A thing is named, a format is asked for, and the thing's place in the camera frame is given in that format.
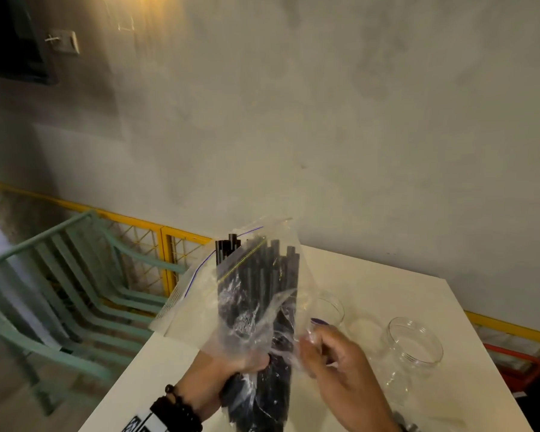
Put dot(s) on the yellow metal mesh fence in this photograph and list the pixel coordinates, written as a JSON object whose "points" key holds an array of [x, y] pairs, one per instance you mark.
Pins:
{"points": [[166, 256]]}

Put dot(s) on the clear jar with blue label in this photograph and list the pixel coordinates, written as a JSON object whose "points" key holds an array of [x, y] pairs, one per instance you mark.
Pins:
{"points": [[330, 308]]}

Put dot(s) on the left black marker wristband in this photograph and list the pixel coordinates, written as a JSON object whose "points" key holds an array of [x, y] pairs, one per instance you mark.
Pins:
{"points": [[155, 420]]}

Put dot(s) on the right black marker wristband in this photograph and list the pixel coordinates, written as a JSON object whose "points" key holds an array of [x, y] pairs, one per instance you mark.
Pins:
{"points": [[407, 425]]}

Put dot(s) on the black marker wristband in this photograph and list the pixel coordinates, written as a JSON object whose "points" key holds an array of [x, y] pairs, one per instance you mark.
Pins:
{"points": [[155, 420], [407, 425]]}

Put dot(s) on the clear zip bag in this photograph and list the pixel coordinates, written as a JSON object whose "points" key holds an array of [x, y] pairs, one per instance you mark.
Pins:
{"points": [[193, 310]]}

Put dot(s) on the bundle of black straws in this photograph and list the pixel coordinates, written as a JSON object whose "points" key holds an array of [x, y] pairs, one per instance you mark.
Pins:
{"points": [[256, 292]]}

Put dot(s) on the plain clear plastic jar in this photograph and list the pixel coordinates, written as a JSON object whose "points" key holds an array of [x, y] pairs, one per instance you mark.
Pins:
{"points": [[414, 350]]}

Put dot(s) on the stack of green metal chairs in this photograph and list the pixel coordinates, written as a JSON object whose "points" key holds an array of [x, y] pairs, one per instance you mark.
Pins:
{"points": [[72, 301]]}

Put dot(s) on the person's right hand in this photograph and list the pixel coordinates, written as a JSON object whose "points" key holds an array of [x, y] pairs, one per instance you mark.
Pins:
{"points": [[351, 391]]}

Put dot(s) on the person's left hand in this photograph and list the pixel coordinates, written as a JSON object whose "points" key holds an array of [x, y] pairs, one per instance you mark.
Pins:
{"points": [[202, 382]]}

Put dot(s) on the red metal frame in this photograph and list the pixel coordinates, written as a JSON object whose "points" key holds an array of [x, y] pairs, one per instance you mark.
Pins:
{"points": [[522, 373]]}

